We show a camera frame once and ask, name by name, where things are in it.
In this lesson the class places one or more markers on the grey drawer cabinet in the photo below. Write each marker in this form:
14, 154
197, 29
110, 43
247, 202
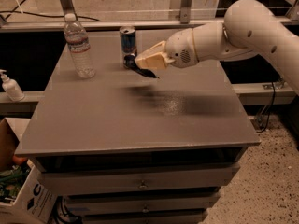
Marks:
126, 149

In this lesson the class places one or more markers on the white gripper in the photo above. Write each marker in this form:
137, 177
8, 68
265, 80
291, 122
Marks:
179, 51

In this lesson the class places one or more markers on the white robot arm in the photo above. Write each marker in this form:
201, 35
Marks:
249, 28

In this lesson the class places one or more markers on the blue silver energy drink can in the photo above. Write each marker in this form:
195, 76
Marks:
128, 42

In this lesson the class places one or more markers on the dark blue rxbar wrapper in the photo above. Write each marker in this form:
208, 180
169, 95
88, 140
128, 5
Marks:
129, 62

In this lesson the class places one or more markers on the metal frame rail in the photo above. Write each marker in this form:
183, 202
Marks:
48, 15

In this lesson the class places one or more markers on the white pump sanitizer bottle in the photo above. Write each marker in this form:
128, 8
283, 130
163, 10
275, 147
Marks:
11, 87

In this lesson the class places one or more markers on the white cardboard box with items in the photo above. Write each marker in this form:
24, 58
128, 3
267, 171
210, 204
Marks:
23, 200

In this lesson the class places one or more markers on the clear plastic water bottle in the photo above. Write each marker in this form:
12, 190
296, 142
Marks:
79, 46

